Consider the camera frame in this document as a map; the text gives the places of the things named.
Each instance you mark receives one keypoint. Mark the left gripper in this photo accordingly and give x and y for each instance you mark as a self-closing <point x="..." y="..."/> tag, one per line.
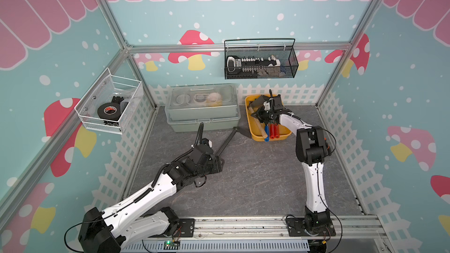
<point x="217" y="167"/>

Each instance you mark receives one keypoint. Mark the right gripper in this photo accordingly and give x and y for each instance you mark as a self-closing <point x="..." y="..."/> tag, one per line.
<point x="258" y="113"/>

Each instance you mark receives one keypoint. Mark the wooden handle hammer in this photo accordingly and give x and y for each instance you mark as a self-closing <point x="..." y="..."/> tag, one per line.
<point x="260" y="128"/>

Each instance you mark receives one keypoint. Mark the chrome tool blue handle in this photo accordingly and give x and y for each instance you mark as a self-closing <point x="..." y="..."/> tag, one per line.
<point x="267" y="131"/>

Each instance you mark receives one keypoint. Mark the black hoe red handle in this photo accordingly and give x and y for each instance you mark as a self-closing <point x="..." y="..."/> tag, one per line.
<point x="272" y="106"/>

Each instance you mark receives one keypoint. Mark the yellow plastic storage box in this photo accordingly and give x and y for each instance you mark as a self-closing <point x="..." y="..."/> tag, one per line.
<point x="255" y="133"/>

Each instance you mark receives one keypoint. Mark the green hoe red handle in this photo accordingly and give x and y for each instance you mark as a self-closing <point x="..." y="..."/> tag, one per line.
<point x="272" y="130"/>

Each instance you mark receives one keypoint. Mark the black pick red handle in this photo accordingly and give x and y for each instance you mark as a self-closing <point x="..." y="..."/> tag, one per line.
<point x="227" y="141"/>

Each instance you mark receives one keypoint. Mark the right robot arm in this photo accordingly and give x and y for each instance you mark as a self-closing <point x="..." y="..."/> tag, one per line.
<point x="311" y="149"/>

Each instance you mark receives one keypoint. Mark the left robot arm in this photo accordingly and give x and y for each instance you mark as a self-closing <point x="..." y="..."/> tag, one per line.
<point x="112" y="229"/>

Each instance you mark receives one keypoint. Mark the black socket set holder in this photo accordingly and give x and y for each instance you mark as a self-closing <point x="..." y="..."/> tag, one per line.
<point x="237" y="65"/>

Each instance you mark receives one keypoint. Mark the green lidded toolbox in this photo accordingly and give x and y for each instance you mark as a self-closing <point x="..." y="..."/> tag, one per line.
<point x="216" y="106"/>

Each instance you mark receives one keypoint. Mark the green circuit board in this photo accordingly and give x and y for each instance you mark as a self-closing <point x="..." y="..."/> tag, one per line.
<point x="171" y="245"/>

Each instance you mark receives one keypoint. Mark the black tape roll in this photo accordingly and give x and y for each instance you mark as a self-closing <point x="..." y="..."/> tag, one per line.
<point x="109" y="111"/>

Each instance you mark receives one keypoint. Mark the black wire mesh basket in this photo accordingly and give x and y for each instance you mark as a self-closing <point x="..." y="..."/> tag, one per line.
<point x="280" y="48"/>

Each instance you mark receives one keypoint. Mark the white wire wall basket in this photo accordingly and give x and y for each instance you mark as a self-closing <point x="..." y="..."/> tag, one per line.
<point x="109" y="88"/>

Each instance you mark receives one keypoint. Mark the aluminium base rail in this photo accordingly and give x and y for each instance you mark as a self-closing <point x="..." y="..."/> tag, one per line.
<point x="269" y="234"/>

